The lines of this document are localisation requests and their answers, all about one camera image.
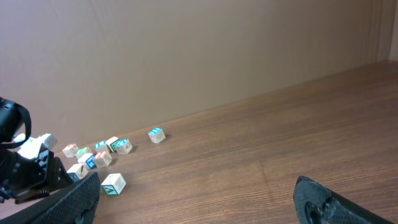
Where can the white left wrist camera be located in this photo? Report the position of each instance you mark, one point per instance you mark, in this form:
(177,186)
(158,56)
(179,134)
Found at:
(33,146)

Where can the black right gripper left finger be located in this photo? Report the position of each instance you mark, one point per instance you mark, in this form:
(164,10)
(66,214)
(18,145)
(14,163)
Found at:
(76,203)

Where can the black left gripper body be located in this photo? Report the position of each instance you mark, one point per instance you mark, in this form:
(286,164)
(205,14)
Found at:
(19,174)

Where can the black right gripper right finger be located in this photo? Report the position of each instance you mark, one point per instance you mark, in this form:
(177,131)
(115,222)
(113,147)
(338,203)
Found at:
(316,204)

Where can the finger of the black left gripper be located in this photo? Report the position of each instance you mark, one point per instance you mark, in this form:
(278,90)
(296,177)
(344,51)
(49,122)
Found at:
(30,195)
(56,175)

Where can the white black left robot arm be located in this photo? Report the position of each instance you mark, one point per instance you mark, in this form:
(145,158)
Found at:
(15,125)

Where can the red Y wooden block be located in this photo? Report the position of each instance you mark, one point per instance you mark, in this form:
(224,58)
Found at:
(70,150)

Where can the blue lone wooden block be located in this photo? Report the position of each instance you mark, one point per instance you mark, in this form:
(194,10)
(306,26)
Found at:
(156,135)

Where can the blue X wooden block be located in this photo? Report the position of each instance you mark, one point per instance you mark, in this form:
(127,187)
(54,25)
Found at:
(77,172)

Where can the plain top wooden block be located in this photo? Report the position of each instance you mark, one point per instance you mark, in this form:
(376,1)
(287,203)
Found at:
(111,143)

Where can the green sided wooden block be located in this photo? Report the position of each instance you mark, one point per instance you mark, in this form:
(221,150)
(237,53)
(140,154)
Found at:
(113,184)

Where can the red I wooden block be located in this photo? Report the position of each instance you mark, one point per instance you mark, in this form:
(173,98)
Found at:
(102,159)

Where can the green Z wooden block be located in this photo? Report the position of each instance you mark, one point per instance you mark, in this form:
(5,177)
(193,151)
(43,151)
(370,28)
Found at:
(82,151)

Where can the blue sided white block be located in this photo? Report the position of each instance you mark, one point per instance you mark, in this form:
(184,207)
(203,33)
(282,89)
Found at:
(87,160)

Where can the blue L wooden block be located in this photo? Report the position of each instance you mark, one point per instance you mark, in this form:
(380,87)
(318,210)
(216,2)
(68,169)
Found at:
(101,146)

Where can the blue D wooden block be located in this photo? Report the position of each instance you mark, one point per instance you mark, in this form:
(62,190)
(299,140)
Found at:
(123,146)

